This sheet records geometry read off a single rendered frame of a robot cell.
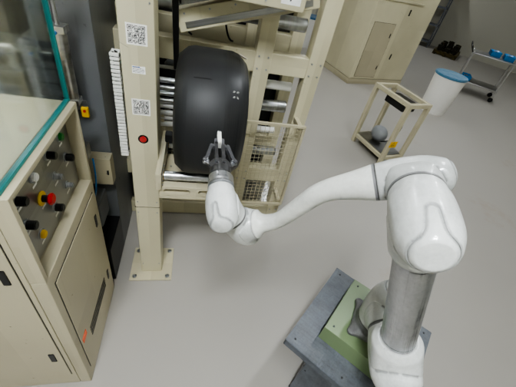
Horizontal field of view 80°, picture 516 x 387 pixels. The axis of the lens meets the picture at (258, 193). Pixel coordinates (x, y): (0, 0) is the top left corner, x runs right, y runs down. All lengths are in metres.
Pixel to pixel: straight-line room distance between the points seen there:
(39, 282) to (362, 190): 1.03
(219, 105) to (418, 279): 0.90
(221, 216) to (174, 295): 1.31
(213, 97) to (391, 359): 1.07
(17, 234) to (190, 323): 1.28
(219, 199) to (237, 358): 1.26
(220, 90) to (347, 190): 0.67
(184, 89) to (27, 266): 0.78
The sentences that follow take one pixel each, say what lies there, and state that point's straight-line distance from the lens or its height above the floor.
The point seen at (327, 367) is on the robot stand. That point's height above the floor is 0.65.
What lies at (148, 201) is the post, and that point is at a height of 0.66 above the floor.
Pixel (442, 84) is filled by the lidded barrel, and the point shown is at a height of 0.52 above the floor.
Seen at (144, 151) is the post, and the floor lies 0.99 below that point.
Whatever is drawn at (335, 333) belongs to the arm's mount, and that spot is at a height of 0.74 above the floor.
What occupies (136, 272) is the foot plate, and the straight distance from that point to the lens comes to 2.28.
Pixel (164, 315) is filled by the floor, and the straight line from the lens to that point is 2.11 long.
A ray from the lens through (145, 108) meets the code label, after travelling 1.45.
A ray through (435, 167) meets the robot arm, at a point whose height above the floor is 1.55.
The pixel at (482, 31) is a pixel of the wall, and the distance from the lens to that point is 13.42.
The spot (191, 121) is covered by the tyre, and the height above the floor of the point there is 1.28.
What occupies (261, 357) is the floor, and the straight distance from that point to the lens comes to 2.05.
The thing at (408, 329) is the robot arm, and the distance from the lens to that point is 0.99.
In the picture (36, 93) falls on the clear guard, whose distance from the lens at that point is 1.17.
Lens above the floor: 1.88
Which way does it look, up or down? 40 degrees down
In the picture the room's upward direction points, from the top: 14 degrees clockwise
